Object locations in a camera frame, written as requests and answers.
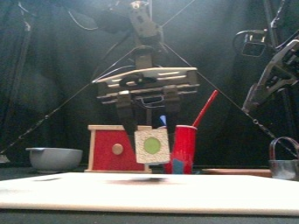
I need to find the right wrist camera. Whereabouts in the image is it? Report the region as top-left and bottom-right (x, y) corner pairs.
(232, 28), (271, 59)

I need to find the grey bowl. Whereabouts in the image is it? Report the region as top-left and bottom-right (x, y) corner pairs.
(24, 146), (84, 175)

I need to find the red plastic cup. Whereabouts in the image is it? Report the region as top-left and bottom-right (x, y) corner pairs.
(163, 124), (199, 175)

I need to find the red straw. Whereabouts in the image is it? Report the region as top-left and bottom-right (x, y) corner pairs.
(191, 89), (220, 129)

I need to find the metal pot with handle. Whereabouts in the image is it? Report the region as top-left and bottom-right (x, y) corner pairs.
(267, 136), (299, 181)

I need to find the thin diagonal cord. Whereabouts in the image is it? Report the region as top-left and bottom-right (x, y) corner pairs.
(0, 47), (139, 155)
(160, 42), (299, 160)

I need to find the red wooden box with knob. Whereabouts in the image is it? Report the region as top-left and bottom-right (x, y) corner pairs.
(84, 124), (153, 174)

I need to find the flat wooden board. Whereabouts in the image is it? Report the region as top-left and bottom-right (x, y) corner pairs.
(200, 168), (274, 178)

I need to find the white cutting board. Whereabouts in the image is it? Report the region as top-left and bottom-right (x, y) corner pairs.
(0, 171), (299, 217)

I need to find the toy sushi roll green centre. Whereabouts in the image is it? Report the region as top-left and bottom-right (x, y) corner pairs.
(133, 128), (172, 166)

